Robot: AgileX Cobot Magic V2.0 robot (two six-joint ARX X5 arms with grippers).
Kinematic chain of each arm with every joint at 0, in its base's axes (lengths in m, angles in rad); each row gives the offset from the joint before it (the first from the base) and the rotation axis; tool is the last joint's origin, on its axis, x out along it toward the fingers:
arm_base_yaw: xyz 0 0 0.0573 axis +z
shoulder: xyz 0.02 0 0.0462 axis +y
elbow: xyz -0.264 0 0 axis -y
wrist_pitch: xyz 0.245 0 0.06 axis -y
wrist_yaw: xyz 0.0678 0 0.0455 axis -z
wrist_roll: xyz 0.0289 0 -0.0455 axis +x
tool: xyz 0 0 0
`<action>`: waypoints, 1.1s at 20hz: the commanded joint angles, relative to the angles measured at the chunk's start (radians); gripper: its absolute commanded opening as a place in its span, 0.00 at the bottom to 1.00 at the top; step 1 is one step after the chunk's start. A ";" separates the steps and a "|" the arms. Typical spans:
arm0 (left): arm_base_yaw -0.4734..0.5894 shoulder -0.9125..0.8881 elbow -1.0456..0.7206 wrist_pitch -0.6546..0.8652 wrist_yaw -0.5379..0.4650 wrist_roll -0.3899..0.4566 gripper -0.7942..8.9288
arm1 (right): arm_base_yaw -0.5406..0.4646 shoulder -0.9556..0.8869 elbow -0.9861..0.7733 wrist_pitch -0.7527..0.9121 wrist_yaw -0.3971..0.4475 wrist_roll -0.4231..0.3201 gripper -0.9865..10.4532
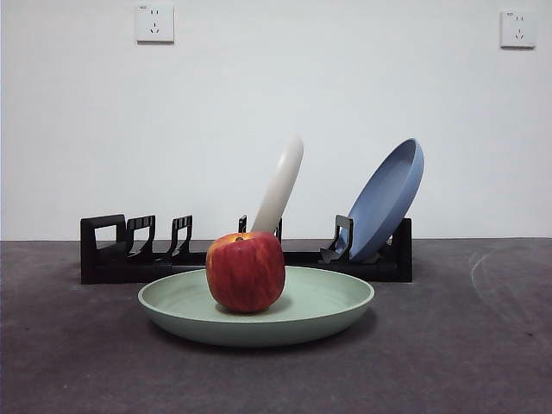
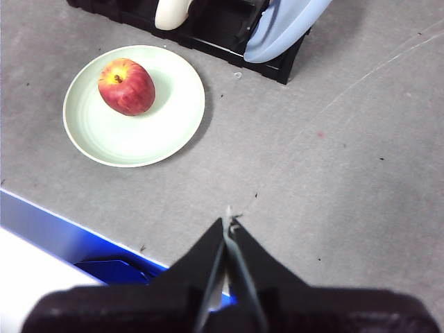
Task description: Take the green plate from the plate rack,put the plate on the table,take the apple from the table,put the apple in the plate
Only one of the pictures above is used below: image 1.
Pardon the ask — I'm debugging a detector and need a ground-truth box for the red apple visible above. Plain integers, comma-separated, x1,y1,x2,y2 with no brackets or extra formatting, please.
204,230,286,314

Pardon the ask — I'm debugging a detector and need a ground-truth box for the light green round plate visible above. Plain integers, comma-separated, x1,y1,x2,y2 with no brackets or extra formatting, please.
137,265,376,348

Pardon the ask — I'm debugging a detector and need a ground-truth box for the cream white round plate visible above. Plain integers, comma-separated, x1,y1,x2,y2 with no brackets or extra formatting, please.
249,133,305,236

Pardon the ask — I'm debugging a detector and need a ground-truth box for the blue round plate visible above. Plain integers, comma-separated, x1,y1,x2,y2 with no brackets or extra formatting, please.
347,137,426,262

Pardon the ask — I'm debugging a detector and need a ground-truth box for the black plate rack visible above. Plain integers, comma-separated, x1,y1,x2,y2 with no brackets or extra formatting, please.
79,214,414,285

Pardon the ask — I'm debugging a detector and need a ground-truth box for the white wall socket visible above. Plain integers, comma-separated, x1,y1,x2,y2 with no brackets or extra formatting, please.
136,3,175,44
499,9,537,49

